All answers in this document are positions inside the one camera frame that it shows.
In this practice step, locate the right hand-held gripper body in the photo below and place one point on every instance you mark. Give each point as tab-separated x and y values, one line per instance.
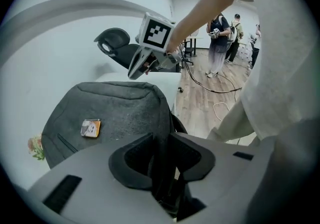
156	34

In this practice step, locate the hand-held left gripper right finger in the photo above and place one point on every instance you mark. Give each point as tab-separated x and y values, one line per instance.
197	160

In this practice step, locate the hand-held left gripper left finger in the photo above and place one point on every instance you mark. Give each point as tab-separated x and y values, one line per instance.
130	168

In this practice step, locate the dark grey backpack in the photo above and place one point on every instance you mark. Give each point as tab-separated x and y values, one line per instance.
120	115

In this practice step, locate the person's right forearm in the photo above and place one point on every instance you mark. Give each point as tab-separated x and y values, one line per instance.
197	18

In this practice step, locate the person's right hand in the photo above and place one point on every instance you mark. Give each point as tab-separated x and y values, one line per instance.
148	71

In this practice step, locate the white table with black legs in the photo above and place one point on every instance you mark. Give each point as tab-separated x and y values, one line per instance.
192	39

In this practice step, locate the black mesh office chair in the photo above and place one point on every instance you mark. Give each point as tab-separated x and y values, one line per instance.
115	38

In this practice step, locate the rectangular picture badge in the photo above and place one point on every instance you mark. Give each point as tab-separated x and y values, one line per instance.
90	128

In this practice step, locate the small pink flower bouquet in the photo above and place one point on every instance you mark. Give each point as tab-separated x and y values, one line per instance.
36	145

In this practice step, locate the person's light grey shirt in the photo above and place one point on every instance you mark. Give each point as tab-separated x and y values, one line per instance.
275	55

